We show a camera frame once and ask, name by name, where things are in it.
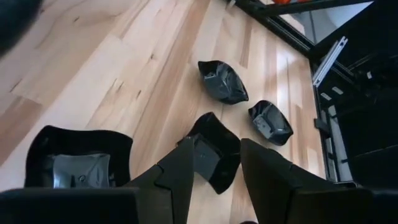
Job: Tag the silver aluminium extrusion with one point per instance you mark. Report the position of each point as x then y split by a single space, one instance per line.
329 62

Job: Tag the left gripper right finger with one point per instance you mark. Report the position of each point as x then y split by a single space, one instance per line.
267 186

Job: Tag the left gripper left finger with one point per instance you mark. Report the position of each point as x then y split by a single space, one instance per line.
174 186

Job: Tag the black leaf mini plate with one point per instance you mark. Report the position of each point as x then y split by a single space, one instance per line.
222 82
270 123

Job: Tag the black metal table frame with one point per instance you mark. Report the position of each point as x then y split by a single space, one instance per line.
280 29

